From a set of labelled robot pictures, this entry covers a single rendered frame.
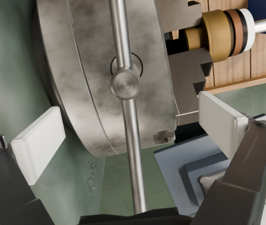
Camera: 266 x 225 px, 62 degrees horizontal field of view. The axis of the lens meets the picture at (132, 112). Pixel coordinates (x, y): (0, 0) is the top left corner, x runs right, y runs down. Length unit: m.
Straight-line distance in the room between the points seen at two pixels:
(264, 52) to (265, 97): 1.19
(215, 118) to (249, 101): 1.66
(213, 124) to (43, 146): 0.12
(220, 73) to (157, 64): 0.43
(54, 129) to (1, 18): 0.14
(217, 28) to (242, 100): 1.43
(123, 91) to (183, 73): 0.20
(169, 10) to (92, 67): 0.17
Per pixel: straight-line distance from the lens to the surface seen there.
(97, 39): 0.24
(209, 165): 0.90
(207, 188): 0.94
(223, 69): 0.66
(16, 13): 0.31
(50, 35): 0.26
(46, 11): 0.27
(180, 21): 0.37
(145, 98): 0.25
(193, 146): 0.90
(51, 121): 0.18
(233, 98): 1.75
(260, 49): 0.69
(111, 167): 1.86
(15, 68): 0.28
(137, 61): 0.24
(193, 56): 0.36
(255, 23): 0.44
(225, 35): 0.38
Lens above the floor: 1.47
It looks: 66 degrees down
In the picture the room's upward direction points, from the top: 174 degrees clockwise
